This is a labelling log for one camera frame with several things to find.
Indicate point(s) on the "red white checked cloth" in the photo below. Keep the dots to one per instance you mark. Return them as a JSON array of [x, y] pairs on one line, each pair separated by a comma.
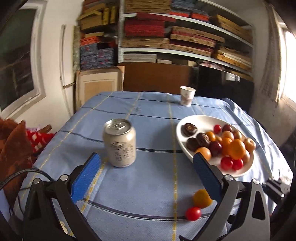
[[34, 136]]

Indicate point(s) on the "white paper cup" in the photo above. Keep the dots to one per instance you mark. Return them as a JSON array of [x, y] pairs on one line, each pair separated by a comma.
[[187, 97]]

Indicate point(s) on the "small yellow-orange plum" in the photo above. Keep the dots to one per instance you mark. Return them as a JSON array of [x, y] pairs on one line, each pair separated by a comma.
[[201, 198]]

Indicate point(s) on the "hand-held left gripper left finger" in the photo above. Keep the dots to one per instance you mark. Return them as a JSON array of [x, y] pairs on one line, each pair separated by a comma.
[[86, 178]]

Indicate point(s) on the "brown wooden cabinet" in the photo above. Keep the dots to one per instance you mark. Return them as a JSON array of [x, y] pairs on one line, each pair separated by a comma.
[[157, 78]]

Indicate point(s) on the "beige patterned curtain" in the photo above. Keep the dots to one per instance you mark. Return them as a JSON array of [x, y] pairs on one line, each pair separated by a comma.
[[270, 58]]

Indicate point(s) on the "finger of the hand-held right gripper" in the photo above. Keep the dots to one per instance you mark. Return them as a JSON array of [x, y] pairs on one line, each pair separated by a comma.
[[275, 186]]

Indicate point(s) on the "white metal shelf rack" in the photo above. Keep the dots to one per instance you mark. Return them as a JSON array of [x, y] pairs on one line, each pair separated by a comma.
[[161, 49]]

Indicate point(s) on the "tan potato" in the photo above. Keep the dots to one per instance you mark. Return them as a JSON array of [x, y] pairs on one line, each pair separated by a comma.
[[237, 134]]

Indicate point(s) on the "pile of yellow-brown boxes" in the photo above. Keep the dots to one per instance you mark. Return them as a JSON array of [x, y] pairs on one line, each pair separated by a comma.
[[92, 20]]

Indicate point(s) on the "white framed dark window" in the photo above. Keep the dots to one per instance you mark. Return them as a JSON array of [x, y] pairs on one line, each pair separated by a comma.
[[16, 69]]

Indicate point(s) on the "red cherry tomato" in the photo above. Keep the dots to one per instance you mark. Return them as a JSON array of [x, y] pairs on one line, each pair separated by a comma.
[[217, 128], [237, 164], [193, 213], [226, 163]]

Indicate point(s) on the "pile of blue patterned boxes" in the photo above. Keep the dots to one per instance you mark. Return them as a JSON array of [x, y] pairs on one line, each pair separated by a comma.
[[97, 55]]

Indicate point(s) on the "dark red plum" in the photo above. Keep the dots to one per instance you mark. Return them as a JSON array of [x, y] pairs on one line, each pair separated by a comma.
[[215, 148], [227, 128]]

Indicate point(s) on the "stack of woven flat boxes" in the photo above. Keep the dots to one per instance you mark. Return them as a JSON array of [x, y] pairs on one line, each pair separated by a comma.
[[143, 27]]

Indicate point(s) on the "brown plush toy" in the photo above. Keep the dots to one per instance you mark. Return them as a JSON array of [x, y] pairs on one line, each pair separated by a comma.
[[13, 148]]

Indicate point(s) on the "cream beverage can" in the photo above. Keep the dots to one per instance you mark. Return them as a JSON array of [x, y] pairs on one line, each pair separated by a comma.
[[120, 148]]

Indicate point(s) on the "large orange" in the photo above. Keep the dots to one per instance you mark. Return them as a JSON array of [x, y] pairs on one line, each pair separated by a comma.
[[237, 149]]

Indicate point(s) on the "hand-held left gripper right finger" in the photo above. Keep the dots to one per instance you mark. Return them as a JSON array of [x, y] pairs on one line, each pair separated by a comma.
[[205, 176]]

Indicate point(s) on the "white ceramic plate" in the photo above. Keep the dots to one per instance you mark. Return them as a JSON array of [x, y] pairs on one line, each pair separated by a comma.
[[203, 122]]

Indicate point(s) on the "orange mandarin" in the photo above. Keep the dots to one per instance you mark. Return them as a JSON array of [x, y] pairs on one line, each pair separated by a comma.
[[204, 153], [211, 136]]

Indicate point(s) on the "glossy black panel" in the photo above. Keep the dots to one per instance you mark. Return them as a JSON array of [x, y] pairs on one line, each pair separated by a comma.
[[215, 88]]

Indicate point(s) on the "dark purple mangosteen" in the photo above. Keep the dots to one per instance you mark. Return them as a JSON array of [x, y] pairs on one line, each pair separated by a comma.
[[203, 139], [189, 129], [192, 144]]

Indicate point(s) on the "white leaning panel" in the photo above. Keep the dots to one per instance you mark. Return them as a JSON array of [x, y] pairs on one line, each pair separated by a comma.
[[62, 58]]

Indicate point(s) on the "tan passion fruit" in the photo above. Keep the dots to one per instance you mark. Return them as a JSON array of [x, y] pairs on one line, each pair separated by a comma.
[[245, 157]]

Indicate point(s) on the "speckled orange passion fruit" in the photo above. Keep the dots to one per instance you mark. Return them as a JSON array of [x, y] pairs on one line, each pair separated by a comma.
[[250, 144]]

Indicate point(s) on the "small tan longan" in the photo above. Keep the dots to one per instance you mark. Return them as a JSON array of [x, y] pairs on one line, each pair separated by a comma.
[[218, 139]]

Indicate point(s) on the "black jacket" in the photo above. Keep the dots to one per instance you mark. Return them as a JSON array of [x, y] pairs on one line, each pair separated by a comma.
[[290, 143]]

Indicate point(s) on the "marbled green panel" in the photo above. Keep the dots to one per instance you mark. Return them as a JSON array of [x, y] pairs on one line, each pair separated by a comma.
[[76, 46]]

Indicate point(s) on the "bright white window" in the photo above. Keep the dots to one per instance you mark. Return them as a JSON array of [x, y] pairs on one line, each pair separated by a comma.
[[289, 64]]

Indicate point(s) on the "yellow-orange passion fruit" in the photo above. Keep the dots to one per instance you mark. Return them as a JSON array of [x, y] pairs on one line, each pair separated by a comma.
[[227, 135]]

